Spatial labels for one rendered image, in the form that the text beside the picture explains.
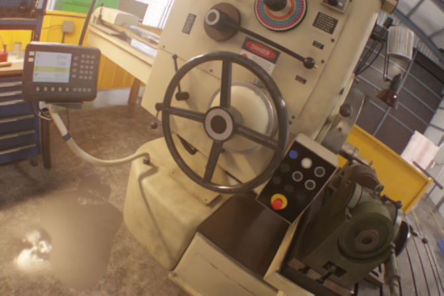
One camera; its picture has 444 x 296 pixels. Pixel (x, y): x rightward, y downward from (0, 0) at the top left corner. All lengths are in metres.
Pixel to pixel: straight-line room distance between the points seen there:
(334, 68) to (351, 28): 0.14
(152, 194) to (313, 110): 0.98
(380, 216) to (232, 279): 0.87
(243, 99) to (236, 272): 0.92
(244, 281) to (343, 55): 1.14
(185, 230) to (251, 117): 0.82
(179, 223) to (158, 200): 0.18
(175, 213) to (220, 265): 0.38
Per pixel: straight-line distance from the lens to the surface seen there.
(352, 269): 0.82
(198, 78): 0.85
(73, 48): 0.95
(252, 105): 0.62
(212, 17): 0.76
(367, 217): 0.72
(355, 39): 0.71
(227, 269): 1.26
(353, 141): 3.20
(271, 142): 0.49
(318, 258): 0.79
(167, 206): 1.25
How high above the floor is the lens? 1.52
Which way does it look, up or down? 24 degrees down
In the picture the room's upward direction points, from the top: 25 degrees clockwise
